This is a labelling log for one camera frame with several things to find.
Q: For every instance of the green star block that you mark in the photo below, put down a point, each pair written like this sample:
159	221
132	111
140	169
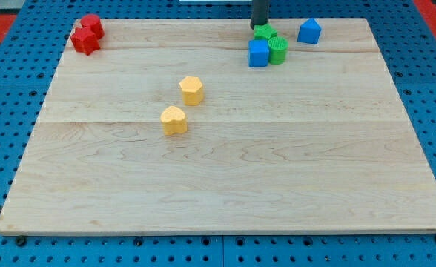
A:
264	32

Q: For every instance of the yellow heart block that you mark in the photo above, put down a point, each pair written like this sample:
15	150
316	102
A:
174	121

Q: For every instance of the yellow hexagon block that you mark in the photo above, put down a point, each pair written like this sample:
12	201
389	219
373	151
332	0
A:
192	90

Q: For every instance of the light wooden board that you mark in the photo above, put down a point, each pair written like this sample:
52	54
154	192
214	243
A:
320	144

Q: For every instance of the blue cube block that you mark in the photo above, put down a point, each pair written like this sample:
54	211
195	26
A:
258	53

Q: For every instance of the green cylinder block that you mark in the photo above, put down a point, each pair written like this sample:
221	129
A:
278	47

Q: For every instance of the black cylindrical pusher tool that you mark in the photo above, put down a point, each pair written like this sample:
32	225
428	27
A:
259	13

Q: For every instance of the blue triangular prism block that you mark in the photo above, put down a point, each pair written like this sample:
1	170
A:
309	32

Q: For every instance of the red star block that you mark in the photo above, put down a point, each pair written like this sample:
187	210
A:
84	41

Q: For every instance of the red cylinder block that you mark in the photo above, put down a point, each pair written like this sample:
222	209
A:
93	22

